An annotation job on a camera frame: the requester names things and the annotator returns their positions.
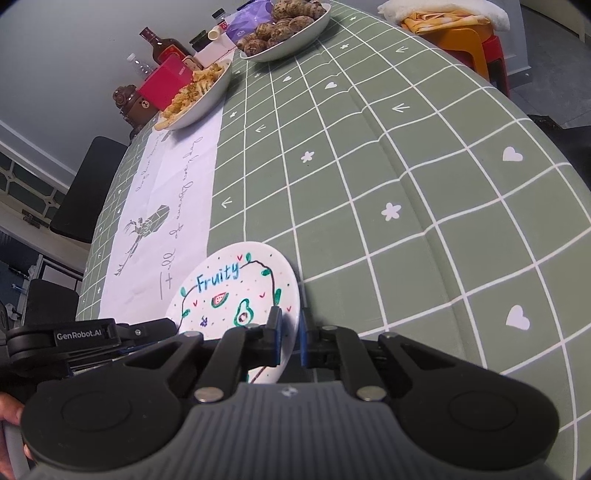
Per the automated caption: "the orange plastic stool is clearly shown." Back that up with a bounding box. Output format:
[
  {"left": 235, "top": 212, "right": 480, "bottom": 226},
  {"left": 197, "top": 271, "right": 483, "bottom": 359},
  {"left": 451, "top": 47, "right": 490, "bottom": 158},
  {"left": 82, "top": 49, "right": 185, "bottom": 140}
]
[{"left": 431, "top": 23, "right": 496, "bottom": 79}]

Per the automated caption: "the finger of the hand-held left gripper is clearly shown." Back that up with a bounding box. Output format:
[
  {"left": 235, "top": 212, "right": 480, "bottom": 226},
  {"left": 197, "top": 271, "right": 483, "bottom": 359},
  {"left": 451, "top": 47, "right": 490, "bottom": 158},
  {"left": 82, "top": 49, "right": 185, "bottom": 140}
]
[{"left": 115, "top": 318, "right": 179, "bottom": 348}]

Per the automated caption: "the clear water bottle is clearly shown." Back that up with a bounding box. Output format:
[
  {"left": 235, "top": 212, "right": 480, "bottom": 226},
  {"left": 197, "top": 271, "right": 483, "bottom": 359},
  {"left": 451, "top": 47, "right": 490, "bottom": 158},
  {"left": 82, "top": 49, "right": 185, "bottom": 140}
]
[{"left": 127, "top": 53, "right": 156, "bottom": 78}]

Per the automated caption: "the black chair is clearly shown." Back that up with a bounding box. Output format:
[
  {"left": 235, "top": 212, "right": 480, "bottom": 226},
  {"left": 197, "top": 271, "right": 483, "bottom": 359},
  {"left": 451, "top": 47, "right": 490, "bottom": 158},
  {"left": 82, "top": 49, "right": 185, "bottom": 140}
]
[
  {"left": 25, "top": 279, "right": 82, "bottom": 326},
  {"left": 50, "top": 136, "right": 129, "bottom": 244}
]

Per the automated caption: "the purple tissue pack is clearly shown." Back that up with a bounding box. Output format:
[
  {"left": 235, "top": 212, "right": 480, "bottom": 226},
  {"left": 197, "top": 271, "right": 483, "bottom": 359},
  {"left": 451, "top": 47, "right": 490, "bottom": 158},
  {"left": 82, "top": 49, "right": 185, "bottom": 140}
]
[{"left": 226, "top": 0, "right": 274, "bottom": 41}]

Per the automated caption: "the white oval dish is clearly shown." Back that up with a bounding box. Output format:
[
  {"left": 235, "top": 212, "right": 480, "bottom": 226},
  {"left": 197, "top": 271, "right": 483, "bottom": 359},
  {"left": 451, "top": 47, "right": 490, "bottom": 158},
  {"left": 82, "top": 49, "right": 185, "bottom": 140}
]
[
  {"left": 239, "top": 4, "right": 332, "bottom": 63},
  {"left": 154, "top": 58, "right": 233, "bottom": 131}
]

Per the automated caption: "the white condiment holder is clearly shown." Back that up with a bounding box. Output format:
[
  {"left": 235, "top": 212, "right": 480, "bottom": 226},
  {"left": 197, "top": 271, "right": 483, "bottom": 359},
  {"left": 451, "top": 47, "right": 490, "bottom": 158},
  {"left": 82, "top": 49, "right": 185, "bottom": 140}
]
[{"left": 194, "top": 34, "right": 238, "bottom": 68}]

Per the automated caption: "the white table runner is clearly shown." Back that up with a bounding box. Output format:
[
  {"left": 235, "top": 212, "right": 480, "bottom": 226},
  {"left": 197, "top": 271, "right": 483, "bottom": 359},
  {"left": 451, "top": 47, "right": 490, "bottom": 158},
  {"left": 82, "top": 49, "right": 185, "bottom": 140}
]
[{"left": 99, "top": 108, "right": 223, "bottom": 319}]

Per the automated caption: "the pink box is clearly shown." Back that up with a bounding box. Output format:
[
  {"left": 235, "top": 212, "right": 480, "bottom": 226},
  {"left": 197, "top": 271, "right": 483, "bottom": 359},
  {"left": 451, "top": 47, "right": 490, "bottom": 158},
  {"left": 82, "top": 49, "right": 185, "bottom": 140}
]
[{"left": 137, "top": 56, "right": 195, "bottom": 112}]

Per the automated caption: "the pile of taro roots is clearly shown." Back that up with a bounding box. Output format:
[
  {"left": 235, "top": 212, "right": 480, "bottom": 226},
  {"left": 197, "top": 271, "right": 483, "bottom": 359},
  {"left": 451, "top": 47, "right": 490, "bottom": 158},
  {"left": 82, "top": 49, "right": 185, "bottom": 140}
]
[{"left": 242, "top": 0, "right": 327, "bottom": 57}]

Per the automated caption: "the brass door handle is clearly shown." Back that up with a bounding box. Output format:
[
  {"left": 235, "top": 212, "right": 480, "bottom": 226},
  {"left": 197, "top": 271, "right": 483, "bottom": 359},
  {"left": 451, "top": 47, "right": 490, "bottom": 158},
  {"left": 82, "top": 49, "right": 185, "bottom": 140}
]
[{"left": 21, "top": 209, "right": 51, "bottom": 228}]

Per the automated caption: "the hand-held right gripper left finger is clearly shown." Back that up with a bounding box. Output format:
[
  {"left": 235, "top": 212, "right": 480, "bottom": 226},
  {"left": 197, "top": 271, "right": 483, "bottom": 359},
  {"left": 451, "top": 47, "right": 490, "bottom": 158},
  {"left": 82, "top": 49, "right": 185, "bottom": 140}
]
[{"left": 124, "top": 307, "right": 283, "bottom": 402}]

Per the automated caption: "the red plastic stool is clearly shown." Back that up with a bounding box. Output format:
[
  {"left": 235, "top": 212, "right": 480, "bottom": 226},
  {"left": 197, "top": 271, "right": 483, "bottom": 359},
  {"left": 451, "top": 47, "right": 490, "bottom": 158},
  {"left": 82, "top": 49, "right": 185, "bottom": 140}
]
[{"left": 480, "top": 34, "right": 512, "bottom": 97}]

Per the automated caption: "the brown bear bottle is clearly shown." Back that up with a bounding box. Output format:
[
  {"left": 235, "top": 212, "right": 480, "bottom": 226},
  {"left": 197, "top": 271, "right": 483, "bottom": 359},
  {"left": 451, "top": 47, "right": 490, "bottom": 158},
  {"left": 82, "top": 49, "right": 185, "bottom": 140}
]
[{"left": 112, "top": 84, "right": 155, "bottom": 128}]

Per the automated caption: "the green checked tablecloth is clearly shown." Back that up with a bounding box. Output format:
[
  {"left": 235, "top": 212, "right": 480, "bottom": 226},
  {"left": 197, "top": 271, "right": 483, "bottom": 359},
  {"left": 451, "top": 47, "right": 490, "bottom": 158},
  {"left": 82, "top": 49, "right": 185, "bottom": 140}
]
[{"left": 76, "top": 0, "right": 591, "bottom": 480}]

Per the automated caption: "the yellow cloth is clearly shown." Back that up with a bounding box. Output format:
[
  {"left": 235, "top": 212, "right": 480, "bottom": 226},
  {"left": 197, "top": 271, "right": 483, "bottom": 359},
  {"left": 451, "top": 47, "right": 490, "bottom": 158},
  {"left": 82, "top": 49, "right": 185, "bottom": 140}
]
[{"left": 401, "top": 11, "right": 491, "bottom": 34}]

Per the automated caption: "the brown liquor bottle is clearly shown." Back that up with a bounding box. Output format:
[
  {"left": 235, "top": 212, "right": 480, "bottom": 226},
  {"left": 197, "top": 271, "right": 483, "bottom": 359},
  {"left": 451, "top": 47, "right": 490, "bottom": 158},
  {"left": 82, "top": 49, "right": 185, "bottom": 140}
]
[{"left": 140, "top": 27, "right": 190, "bottom": 65}]

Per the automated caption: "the white glass panel door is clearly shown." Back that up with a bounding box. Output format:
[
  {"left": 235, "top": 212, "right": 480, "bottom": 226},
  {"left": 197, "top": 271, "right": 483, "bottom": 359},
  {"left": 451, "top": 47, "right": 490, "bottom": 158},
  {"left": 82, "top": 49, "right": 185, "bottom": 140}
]
[{"left": 0, "top": 120, "right": 78, "bottom": 232}]

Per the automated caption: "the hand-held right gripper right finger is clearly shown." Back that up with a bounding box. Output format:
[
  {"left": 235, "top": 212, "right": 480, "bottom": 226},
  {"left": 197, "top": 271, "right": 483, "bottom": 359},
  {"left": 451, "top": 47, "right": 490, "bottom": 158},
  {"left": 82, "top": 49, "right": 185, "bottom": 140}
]
[{"left": 299, "top": 318, "right": 462, "bottom": 402}]

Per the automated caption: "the fruit print white plate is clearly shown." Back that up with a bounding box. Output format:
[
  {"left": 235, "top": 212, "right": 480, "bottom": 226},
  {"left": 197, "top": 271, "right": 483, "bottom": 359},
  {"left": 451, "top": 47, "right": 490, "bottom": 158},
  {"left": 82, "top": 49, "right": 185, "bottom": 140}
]
[{"left": 164, "top": 241, "right": 303, "bottom": 385}]

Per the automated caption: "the person's left hand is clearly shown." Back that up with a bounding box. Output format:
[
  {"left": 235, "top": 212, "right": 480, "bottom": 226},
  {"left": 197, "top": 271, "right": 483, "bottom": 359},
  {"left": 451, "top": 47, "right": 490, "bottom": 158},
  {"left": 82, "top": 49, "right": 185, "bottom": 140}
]
[{"left": 0, "top": 394, "right": 25, "bottom": 467}]

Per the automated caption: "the fried cauliflower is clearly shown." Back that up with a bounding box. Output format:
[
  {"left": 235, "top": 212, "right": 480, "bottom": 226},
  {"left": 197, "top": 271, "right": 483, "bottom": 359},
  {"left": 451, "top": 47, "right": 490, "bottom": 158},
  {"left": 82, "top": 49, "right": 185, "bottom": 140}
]
[{"left": 156, "top": 62, "right": 227, "bottom": 128}]

